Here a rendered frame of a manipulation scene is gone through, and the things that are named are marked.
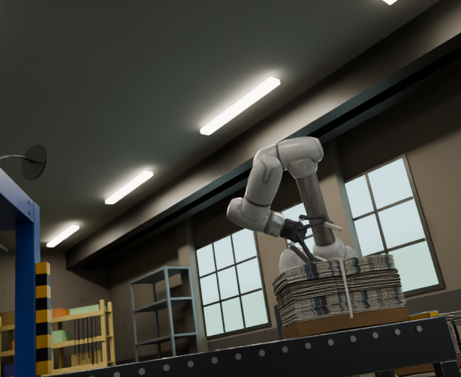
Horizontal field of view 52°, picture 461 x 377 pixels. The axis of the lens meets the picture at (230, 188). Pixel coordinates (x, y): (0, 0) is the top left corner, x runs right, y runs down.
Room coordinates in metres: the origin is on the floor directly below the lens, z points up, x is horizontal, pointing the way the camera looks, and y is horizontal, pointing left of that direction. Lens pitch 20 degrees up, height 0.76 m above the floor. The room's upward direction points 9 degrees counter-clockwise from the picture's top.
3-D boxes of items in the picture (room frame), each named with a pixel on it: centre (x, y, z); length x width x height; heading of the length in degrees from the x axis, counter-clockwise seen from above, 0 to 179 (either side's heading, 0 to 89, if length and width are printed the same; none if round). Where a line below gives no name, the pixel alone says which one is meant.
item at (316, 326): (1.72, -0.20, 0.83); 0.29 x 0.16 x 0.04; 7
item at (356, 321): (1.74, -0.30, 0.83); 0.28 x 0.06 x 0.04; 7
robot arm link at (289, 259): (2.49, -0.28, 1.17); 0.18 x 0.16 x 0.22; 73
